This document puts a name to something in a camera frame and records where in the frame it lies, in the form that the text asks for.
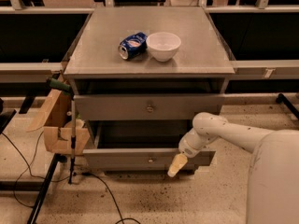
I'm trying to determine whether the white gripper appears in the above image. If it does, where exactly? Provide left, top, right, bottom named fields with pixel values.
left=167, top=130, right=209, bottom=177

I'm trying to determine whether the grey drawer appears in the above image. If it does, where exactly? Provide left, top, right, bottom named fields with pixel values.
left=82, top=120, right=217, bottom=171
left=75, top=94, right=224, bottom=120

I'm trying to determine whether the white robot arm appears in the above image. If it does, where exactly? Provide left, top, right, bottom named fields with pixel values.
left=168, top=112, right=299, bottom=224

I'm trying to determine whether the grey drawer cabinet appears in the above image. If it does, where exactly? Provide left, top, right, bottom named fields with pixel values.
left=64, top=6, right=236, bottom=175

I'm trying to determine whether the grey top drawer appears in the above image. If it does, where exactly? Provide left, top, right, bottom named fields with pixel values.
left=75, top=94, right=224, bottom=120

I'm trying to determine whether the white bowl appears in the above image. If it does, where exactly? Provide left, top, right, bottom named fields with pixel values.
left=146, top=32, right=181, bottom=62

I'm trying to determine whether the black stand foot right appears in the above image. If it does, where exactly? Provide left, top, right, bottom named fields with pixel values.
left=276, top=93, right=299, bottom=119

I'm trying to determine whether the black metal stand leg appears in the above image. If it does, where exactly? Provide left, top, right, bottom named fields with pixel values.
left=27, top=154, right=62, bottom=224

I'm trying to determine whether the crushed blue soda can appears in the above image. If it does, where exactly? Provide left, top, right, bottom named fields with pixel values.
left=118, top=32, right=148, bottom=60

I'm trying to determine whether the cardboard box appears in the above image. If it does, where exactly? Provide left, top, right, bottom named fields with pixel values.
left=26, top=75, right=92, bottom=156

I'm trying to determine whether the green handled pole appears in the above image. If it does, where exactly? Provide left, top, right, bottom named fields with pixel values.
left=47, top=77, right=76, bottom=184

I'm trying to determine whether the black floor cable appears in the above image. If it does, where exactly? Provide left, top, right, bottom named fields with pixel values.
left=0, top=131, right=142, bottom=224

